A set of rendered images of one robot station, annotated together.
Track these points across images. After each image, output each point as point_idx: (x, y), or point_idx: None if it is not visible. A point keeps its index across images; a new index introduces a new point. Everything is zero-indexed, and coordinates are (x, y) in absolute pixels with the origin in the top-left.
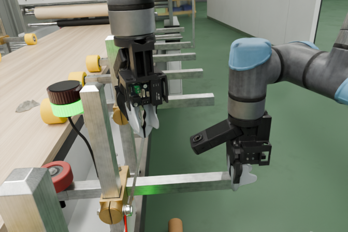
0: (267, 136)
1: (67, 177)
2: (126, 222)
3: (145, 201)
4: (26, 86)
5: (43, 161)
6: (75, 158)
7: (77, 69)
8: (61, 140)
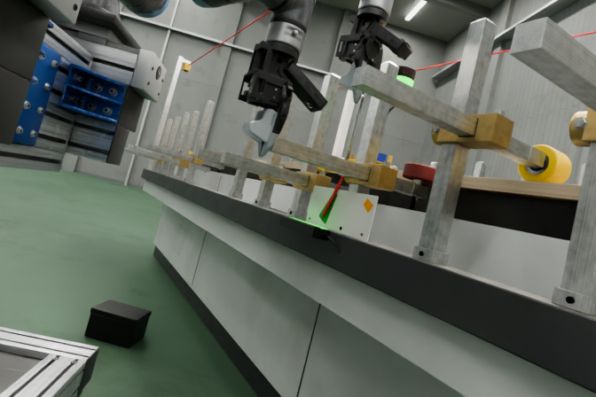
0: (250, 67)
1: (405, 166)
2: (340, 182)
3: (380, 272)
4: None
5: None
6: (522, 258)
7: None
8: (488, 183)
